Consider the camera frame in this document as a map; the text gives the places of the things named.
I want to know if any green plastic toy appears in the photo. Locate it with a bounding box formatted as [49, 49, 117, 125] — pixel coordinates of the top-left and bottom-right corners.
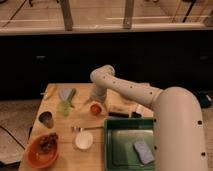
[57, 88, 76, 116]

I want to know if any grey metal cup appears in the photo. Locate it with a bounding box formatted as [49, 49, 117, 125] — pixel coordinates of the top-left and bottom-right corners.
[39, 111, 54, 129]

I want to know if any orange bowl with food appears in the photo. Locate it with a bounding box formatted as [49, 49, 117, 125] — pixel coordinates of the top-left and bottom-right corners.
[26, 133, 59, 169]

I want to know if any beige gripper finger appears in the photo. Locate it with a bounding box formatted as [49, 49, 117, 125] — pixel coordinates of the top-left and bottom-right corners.
[84, 98, 93, 104]
[102, 101, 108, 112]

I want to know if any small black object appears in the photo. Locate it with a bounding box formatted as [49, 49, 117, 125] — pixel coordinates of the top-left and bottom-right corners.
[131, 112, 142, 118]

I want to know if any black marker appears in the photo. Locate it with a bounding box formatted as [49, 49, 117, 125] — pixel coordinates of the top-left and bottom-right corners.
[109, 112, 129, 118]

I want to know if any blue sponge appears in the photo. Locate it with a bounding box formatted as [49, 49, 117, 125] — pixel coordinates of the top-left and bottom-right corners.
[133, 140, 154, 165]

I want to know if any blue cloth piece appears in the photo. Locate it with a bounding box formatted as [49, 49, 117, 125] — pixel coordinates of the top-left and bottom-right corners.
[58, 89, 72, 101]

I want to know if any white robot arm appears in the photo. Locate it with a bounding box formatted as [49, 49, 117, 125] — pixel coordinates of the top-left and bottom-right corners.
[90, 65, 208, 171]

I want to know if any green plastic bin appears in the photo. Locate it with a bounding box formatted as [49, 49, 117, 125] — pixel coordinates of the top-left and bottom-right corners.
[104, 118, 157, 171]

